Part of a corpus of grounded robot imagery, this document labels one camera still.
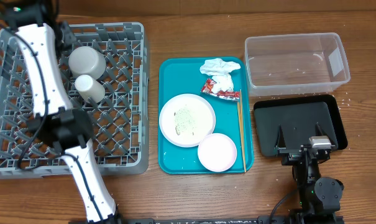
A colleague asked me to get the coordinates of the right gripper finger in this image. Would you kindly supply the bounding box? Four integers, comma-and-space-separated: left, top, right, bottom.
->
275, 124, 286, 150
315, 123, 337, 146

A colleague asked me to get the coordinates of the grey bowl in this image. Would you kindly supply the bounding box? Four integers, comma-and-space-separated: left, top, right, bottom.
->
68, 46, 106, 80

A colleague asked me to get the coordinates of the white plastic cup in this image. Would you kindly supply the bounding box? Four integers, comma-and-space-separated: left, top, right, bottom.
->
75, 75, 105, 103

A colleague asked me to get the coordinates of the red sauce packet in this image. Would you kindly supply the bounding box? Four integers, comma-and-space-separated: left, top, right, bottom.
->
201, 78, 240, 101

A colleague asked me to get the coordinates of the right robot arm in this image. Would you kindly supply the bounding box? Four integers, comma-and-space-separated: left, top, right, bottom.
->
268, 124, 344, 223

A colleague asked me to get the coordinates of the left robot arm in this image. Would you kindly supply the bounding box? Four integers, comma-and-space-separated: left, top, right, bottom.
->
1, 1, 122, 223

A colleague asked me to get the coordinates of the grey dishwasher rack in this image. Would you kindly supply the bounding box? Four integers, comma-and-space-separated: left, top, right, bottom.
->
0, 22, 149, 179

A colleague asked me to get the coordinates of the black plastic tray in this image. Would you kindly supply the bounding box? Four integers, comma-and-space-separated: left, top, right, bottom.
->
253, 95, 348, 157

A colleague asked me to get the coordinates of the right wooden chopstick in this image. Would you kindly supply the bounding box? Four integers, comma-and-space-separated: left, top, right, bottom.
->
238, 90, 247, 173

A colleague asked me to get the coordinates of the wooden chopstick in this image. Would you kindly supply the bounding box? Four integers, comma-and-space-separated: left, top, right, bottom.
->
237, 102, 247, 173
238, 90, 247, 173

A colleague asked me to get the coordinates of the left wooden chopstick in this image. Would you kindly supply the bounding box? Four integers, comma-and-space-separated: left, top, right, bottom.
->
237, 102, 247, 173

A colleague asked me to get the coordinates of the clear plastic bin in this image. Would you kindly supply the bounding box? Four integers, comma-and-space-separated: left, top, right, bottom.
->
244, 32, 351, 96

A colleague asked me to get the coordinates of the lower crumpled white napkin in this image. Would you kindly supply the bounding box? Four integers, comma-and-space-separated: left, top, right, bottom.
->
212, 73, 234, 93

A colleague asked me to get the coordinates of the crumpled white napkin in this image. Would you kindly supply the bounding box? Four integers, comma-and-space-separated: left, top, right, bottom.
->
199, 58, 241, 76
212, 73, 234, 93

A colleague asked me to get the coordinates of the large white plate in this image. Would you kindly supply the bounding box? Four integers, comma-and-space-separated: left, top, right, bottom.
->
158, 93, 216, 147

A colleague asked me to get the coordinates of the upper crumpled white napkin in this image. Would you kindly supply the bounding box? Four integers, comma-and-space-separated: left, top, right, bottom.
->
199, 58, 241, 76

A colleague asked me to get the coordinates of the teal plastic tray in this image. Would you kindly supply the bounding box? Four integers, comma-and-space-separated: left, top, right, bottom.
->
158, 57, 255, 174

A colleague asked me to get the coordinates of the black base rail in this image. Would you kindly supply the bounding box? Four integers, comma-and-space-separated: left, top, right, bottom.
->
68, 216, 345, 224

